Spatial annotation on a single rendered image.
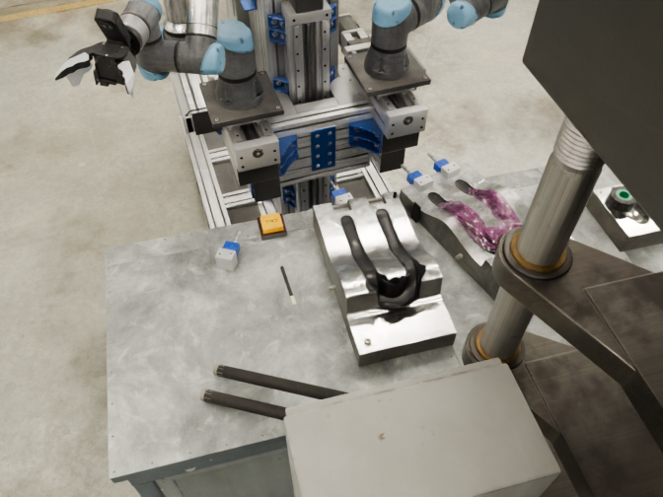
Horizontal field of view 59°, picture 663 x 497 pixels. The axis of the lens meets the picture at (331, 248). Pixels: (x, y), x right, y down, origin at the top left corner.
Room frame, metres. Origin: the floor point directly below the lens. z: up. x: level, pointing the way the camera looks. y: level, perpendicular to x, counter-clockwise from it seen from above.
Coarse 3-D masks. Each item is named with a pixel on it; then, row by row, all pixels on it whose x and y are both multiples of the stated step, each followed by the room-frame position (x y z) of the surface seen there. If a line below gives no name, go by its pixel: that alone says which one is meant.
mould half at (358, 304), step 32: (320, 224) 1.14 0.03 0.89; (352, 256) 1.03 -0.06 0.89; (384, 256) 1.02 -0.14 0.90; (416, 256) 1.00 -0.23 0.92; (352, 288) 0.88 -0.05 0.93; (352, 320) 0.83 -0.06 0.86; (384, 320) 0.83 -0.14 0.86; (416, 320) 0.83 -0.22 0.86; (448, 320) 0.83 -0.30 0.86; (384, 352) 0.75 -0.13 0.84; (416, 352) 0.77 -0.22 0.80
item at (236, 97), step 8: (256, 72) 1.55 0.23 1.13; (224, 80) 1.50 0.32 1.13; (232, 80) 1.49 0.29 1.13; (240, 80) 1.50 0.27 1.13; (248, 80) 1.51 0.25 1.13; (256, 80) 1.53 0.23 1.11; (216, 88) 1.53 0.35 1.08; (224, 88) 1.50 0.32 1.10; (232, 88) 1.49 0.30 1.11; (240, 88) 1.49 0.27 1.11; (248, 88) 1.50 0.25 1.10; (256, 88) 1.53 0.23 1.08; (216, 96) 1.52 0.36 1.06; (224, 96) 1.50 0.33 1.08; (232, 96) 1.49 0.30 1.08; (240, 96) 1.49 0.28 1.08; (248, 96) 1.49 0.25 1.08; (256, 96) 1.51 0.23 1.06; (224, 104) 1.49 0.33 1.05; (232, 104) 1.48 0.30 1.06; (240, 104) 1.48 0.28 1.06; (248, 104) 1.48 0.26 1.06; (256, 104) 1.50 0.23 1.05
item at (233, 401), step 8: (200, 392) 0.65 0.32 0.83; (208, 392) 0.64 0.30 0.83; (216, 392) 0.64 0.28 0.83; (208, 400) 0.63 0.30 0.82; (216, 400) 0.62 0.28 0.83; (224, 400) 0.62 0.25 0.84; (232, 400) 0.62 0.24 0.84; (240, 400) 0.62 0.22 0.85; (248, 400) 0.62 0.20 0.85; (256, 400) 0.62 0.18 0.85; (240, 408) 0.60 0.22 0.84; (248, 408) 0.60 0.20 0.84; (256, 408) 0.60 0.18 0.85; (264, 408) 0.59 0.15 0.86; (272, 408) 0.59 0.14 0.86; (280, 408) 0.59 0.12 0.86; (272, 416) 0.58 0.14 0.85; (280, 416) 0.57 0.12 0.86
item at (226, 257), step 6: (240, 234) 1.16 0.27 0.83; (234, 240) 1.13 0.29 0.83; (228, 246) 1.10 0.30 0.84; (234, 246) 1.10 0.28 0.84; (222, 252) 1.06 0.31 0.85; (228, 252) 1.06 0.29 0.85; (234, 252) 1.06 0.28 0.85; (216, 258) 1.05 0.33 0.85; (222, 258) 1.04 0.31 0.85; (228, 258) 1.04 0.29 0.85; (234, 258) 1.06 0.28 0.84; (222, 264) 1.05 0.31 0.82; (228, 264) 1.04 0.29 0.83; (234, 264) 1.05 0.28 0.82
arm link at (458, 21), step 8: (456, 0) 1.52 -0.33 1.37; (464, 0) 1.51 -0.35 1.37; (472, 0) 1.51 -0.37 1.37; (480, 0) 1.52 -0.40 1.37; (488, 0) 1.54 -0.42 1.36; (448, 8) 1.51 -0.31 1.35; (456, 8) 1.49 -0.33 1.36; (464, 8) 1.48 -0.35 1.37; (472, 8) 1.49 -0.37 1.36; (480, 8) 1.51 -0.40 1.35; (488, 8) 1.53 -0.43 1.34; (448, 16) 1.51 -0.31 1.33; (456, 16) 1.49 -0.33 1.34; (464, 16) 1.47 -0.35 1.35; (472, 16) 1.48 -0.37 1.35; (480, 16) 1.51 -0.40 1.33; (456, 24) 1.49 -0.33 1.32; (464, 24) 1.47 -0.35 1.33; (472, 24) 1.49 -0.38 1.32
